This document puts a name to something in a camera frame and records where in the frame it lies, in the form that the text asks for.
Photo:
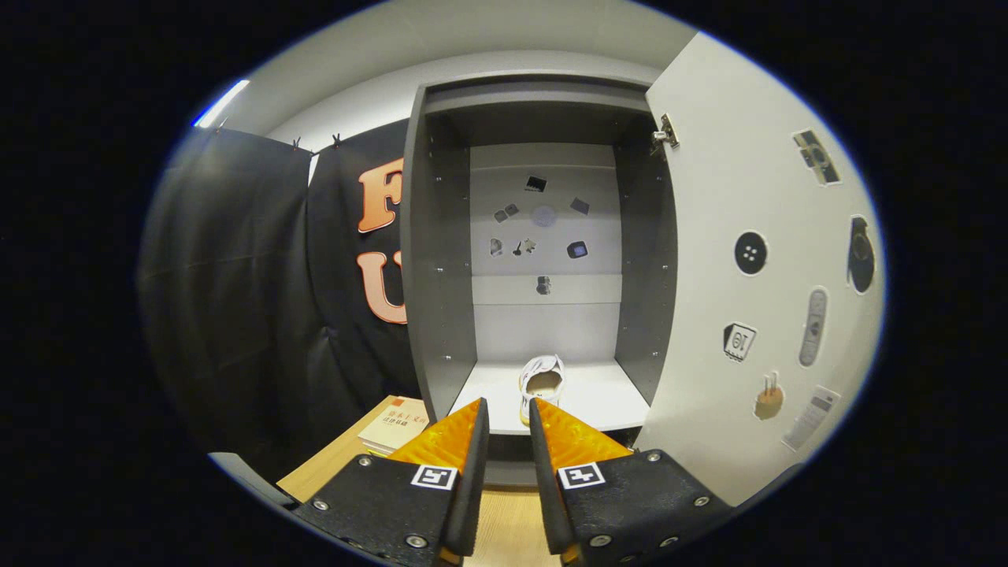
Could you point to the white shoe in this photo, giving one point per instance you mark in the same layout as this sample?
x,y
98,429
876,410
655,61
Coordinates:
x,y
543,366

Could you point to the black backdrop cloth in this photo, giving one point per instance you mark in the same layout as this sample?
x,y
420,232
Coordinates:
x,y
236,276

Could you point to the beige shoe cabinet door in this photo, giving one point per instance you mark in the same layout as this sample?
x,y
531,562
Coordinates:
x,y
709,197

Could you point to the beige orange cover book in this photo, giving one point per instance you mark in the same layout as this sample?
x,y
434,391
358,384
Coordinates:
x,y
394,425

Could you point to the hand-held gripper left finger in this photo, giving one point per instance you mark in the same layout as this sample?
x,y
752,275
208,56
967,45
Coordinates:
x,y
472,488

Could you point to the dark grey shoe cabinet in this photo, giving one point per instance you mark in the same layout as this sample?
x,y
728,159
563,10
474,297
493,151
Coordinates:
x,y
441,276

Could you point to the long ceiling light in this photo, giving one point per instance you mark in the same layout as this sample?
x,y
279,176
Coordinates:
x,y
222,104

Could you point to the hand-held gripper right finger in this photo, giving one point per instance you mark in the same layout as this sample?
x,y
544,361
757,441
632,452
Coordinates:
x,y
546,488

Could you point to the metal door hinge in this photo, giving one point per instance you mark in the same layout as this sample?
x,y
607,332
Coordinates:
x,y
668,134

